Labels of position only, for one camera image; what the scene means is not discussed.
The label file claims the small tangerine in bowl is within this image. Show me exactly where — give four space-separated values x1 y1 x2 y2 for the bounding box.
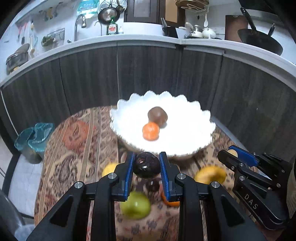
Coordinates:
142 122 159 141

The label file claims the large orange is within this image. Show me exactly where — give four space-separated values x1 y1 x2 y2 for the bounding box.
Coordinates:
160 191 181 207

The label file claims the white scalloped ceramic bowl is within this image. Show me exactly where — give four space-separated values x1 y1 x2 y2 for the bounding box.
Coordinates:
109 90 216 160

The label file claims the black wire dish rack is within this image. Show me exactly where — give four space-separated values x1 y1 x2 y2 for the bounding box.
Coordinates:
41 28 65 47

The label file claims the green apple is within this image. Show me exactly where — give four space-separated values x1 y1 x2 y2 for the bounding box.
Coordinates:
120 191 151 219

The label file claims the white teapot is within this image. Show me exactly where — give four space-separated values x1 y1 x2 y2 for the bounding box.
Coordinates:
202 28 216 39

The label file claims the small tan round fruit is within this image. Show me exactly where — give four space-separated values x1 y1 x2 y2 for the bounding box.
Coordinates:
227 149 238 157

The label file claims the hanging small frying pan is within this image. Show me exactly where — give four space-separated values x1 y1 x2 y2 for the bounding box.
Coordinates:
98 1 120 25

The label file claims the yellow mango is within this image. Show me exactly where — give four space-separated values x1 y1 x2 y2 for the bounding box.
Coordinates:
194 166 226 185

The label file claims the black wok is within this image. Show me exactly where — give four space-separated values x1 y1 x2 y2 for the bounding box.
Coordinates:
237 7 283 56

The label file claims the yellow lemon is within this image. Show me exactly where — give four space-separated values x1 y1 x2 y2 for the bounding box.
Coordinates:
102 163 118 177

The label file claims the dark pot with lid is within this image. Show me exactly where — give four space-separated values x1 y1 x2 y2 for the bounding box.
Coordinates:
6 43 30 74

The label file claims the dark purple plum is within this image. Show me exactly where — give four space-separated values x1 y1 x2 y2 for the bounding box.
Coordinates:
133 152 161 179

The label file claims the brown passion fruit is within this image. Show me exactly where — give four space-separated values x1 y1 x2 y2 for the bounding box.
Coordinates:
147 106 168 127

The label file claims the teal plastic basket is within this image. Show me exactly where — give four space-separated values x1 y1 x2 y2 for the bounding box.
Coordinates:
14 123 55 164

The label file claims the chrome kitchen faucet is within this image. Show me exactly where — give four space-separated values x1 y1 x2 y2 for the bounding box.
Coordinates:
74 14 87 42

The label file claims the green dish soap bottle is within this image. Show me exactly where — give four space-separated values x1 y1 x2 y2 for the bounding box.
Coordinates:
106 17 118 35

